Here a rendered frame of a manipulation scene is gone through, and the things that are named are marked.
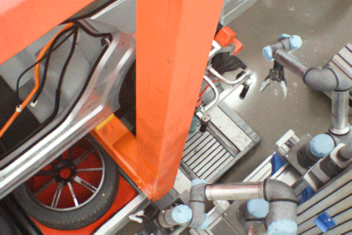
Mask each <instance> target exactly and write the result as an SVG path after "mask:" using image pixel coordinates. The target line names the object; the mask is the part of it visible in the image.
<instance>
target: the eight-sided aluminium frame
mask: <svg viewBox="0 0 352 235"><path fill-rule="evenodd" d="M234 50H235V46H234V45H233V44H232V43H231V44H230V45H229V46H228V47H225V48H224V47H223V46H221V44H220V43H219V42H218V41H217V40H213V43H212V47H211V52H210V55H209V58H208V60H209V59H210V58H212V57H213V56H214V55H216V54H217V53H220V52H221V56H220V58H219V60H218V62H217V64H216V65H215V66H214V67H213V69H215V67H217V66H219V67H221V65H222V64H223V63H224V61H225V60H226V59H227V57H228V56H230V55H233V52H234ZM226 55H227V56H226Z"/></svg>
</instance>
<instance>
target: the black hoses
mask: <svg viewBox="0 0 352 235"><path fill-rule="evenodd" d="M240 67H241V68H242V69H243V70H245V69H246V68H247V65H246V64H245V63H244V62H243V61H242V60H241V59H240V58H239V57H237V56H235V55H230V56H228V57H227V59H226V60H225V61H224V63H223V64H222V65H221V67H219V66H217V67H215V71H216V72H217V73H220V75H222V76H223V75H224V74H225V72H230V71H234V70H237V69H238V68H240Z"/></svg>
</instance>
